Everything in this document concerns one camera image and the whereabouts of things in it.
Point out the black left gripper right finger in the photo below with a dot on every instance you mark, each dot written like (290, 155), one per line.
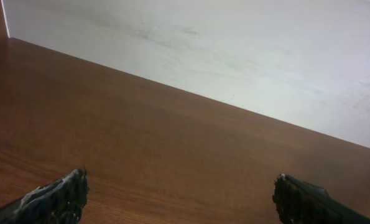
(299, 202)

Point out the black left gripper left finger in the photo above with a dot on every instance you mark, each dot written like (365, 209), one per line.
(61, 201)

